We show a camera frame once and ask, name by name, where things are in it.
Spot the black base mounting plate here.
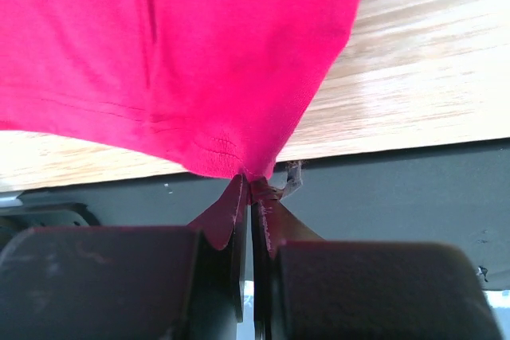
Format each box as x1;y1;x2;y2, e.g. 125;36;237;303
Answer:
1;139;509;290

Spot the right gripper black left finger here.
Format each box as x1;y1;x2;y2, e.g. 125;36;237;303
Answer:
1;175;249;339

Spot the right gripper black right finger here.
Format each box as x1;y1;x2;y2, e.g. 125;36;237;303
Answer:
250;162;502;339

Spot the magenta pink t shirt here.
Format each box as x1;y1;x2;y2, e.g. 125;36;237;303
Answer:
1;0;360;179

